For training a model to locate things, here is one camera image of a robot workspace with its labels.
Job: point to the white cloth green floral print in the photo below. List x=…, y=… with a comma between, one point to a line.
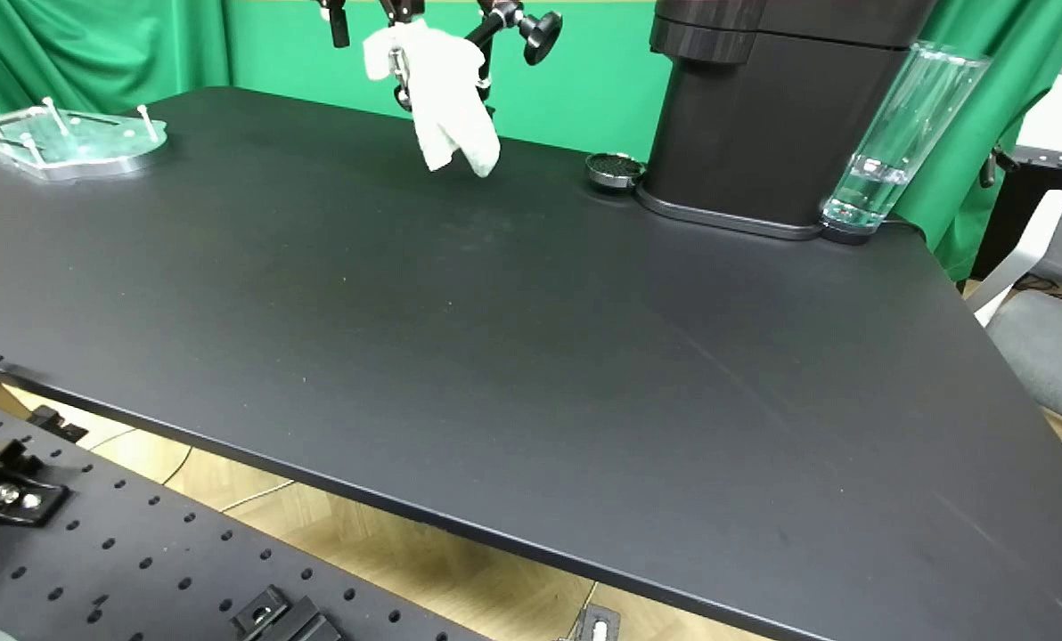
x=448, y=95

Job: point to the tall white plastic screw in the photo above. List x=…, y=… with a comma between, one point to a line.
x=145, y=114

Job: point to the green screen backdrop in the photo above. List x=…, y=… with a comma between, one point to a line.
x=605, y=95

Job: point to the black round lens cap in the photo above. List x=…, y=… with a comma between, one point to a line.
x=615, y=171

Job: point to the clear acrylic plate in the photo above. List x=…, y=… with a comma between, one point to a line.
x=70, y=138

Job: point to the short white plastic screw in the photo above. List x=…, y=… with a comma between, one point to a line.
x=50, y=110

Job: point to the small black mounting block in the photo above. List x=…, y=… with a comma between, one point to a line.
x=56, y=424

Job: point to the clear glass cylinder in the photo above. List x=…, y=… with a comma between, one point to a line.
x=900, y=128

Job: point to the black perforated breadboard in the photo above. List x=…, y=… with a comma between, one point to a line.
x=140, y=555

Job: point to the black clamp with silver screw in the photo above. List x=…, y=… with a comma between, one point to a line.
x=14, y=500

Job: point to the floor power outlet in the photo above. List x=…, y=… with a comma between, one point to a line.
x=600, y=627

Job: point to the grey office chair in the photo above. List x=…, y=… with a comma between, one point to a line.
x=1052, y=342

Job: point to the black robot base pedestal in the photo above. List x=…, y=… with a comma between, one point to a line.
x=769, y=117

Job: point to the black angled bracket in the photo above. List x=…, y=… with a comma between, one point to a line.
x=286, y=622

